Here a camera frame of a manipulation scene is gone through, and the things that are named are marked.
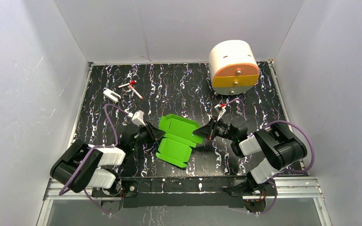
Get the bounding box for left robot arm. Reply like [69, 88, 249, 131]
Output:
[50, 121, 165, 196]

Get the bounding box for small white plastic clip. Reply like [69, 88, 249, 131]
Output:
[103, 89, 121, 104]

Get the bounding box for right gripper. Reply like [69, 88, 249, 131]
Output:
[193, 116, 236, 141]

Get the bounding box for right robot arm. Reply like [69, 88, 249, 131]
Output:
[193, 116, 307, 195]

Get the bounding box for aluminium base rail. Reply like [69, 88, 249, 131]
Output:
[43, 178, 322, 201]

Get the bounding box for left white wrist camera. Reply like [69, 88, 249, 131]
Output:
[128, 110, 146, 126]

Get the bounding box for pink tube pen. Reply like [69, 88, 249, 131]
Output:
[129, 85, 144, 100]

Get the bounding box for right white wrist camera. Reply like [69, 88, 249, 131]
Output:
[214, 104, 227, 120]

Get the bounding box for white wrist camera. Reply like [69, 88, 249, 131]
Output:
[214, 104, 227, 120]
[128, 110, 146, 126]

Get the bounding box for green paper box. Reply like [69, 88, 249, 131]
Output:
[156, 114, 204, 168]

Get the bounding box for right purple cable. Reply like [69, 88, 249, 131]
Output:
[222, 97, 316, 216]

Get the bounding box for red capped marker pen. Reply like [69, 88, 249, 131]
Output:
[118, 80, 137, 89]

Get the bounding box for purple cable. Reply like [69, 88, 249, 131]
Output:
[222, 97, 316, 216]
[58, 103, 135, 216]

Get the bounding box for round cream drawer cabinet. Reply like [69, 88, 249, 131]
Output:
[208, 40, 260, 96]

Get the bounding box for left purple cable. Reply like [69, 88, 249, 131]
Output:
[58, 103, 135, 216]

